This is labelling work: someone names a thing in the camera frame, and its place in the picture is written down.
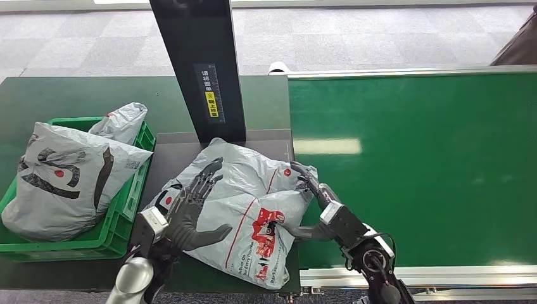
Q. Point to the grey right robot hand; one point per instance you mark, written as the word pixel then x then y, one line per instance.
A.
pixel 327 199

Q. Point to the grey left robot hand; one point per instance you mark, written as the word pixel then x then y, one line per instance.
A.
pixel 186 222

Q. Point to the grey red-print mailer bag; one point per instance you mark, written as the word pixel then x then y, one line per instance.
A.
pixel 251 180

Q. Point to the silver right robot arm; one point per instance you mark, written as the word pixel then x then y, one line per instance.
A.
pixel 373 260

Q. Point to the white conveyor roller end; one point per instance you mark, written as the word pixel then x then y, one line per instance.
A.
pixel 277 68

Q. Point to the green conveyor belt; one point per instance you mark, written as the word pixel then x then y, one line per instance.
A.
pixel 461 147

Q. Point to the green plastic crate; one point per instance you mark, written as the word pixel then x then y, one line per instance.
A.
pixel 117 226

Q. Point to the black scanner platform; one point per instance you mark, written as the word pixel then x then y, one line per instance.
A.
pixel 176 151

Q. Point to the black yellow ruler label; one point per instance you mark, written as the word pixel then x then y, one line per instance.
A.
pixel 212 105

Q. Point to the small grey mailer bag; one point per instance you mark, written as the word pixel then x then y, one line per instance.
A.
pixel 123 119

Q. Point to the large grey logo mailer bag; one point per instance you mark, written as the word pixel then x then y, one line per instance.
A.
pixel 42 210

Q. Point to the black scanner column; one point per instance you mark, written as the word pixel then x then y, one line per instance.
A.
pixel 189 42

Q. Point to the person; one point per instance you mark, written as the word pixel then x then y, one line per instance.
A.
pixel 520 46

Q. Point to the metal mounting bracket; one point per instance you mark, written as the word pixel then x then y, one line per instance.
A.
pixel 312 290

